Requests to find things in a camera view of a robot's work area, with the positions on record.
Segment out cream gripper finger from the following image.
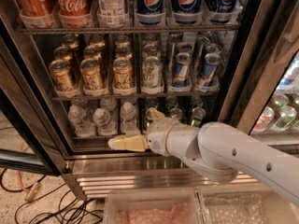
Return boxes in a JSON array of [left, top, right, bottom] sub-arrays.
[[146, 107, 164, 121], [108, 133, 149, 152]]

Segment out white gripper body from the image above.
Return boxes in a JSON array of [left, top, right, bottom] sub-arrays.
[[146, 118, 179, 157]]

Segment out orange can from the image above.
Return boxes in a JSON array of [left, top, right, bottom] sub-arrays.
[[80, 58, 104, 91], [49, 60, 75, 91], [113, 57, 135, 90]]

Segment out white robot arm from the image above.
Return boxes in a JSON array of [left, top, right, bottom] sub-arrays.
[[108, 108, 299, 205]]

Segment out green can front left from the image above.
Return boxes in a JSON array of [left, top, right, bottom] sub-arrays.
[[143, 108, 153, 131]]

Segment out green can front middle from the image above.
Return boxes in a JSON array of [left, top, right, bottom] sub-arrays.
[[169, 108, 183, 120]]

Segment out green can front right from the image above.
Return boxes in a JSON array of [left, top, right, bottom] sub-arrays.
[[191, 107, 206, 127]]

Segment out water bottle middle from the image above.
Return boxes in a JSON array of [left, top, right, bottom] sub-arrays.
[[93, 108, 117, 136]]

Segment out water bottle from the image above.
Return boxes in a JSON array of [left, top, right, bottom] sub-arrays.
[[68, 105, 94, 137], [93, 108, 117, 136], [120, 102, 137, 133]]

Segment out green white soda can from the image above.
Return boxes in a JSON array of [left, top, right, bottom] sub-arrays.
[[142, 57, 163, 89]]

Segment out blue energy can left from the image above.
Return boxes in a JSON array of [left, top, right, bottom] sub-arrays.
[[172, 52, 192, 88]]

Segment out blue energy can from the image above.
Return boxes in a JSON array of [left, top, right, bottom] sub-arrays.
[[172, 52, 192, 88], [198, 53, 221, 87]]

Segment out steel fridge cabinet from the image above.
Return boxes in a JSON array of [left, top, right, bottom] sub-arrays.
[[0, 0, 298, 200]]

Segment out blue energy can right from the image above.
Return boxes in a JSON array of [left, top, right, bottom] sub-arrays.
[[198, 53, 221, 87]]

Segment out right glass fridge door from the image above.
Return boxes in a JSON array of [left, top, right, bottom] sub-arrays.
[[218, 0, 299, 155]]

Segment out glass fridge door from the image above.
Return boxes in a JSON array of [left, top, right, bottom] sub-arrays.
[[218, 0, 299, 155], [0, 38, 67, 175]]

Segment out left glass fridge door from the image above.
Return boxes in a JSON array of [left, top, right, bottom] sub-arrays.
[[0, 38, 67, 175]]

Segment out water bottle right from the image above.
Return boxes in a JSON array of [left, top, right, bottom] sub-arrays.
[[120, 102, 137, 133]]

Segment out water bottle left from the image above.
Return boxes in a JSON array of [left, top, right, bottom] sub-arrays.
[[68, 105, 94, 137]]

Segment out clear bin left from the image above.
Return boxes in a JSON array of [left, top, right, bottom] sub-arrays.
[[103, 188, 203, 224]]

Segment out clear bin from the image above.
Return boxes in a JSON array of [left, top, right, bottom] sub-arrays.
[[198, 183, 299, 224], [103, 188, 203, 224]]

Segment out clear bin right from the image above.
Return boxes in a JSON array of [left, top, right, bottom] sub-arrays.
[[198, 183, 299, 224]]

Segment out clear labelled bottle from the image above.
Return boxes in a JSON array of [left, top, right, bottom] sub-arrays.
[[94, 0, 129, 17]]

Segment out red cola bottle right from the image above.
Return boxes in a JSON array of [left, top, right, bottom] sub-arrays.
[[51, 0, 94, 18]]

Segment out red cola bottle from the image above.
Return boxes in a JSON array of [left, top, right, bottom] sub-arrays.
[[10, 0, 57, 18], [51, 0, 94, 18]]

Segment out red cola bottle left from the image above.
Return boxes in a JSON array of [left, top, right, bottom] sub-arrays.
[[10, 0, 57, 18]]

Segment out black floor cables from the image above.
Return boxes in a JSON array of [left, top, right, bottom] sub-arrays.
[[0, 167, 105, 224]]

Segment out orange cable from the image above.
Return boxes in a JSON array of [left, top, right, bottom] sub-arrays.
[[16, 171, 42, 203]]

